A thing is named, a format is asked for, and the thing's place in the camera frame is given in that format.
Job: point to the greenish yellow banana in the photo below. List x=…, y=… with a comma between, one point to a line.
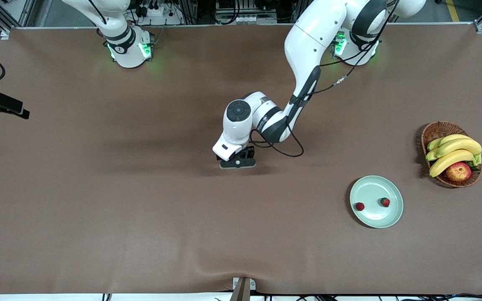
x=448, y=139

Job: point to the white power strip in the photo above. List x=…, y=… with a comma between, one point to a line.
x=157, y=11

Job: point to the red toy strawberry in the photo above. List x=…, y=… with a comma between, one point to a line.
x=360, y=206
x=385, y=202

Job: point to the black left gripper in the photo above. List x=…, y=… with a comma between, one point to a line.
x=249, y=149

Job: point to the brown wicker basket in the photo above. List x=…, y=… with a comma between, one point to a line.
x=439, y=130

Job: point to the brown table cloth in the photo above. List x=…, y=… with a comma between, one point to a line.
x=266, y=230

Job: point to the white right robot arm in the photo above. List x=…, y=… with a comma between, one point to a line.
x=126, y=50

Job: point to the red yellow apple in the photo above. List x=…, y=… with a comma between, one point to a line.
x=458, y=172

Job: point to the white terminal strip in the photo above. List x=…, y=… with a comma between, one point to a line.
x=245, y=19

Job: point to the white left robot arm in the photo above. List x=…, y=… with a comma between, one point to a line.
x=308, y=42

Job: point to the pale green plate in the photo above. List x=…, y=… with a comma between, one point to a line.
x=375, y=217

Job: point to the metal table edge bracket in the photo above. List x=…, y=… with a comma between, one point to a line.
x=242, y=292

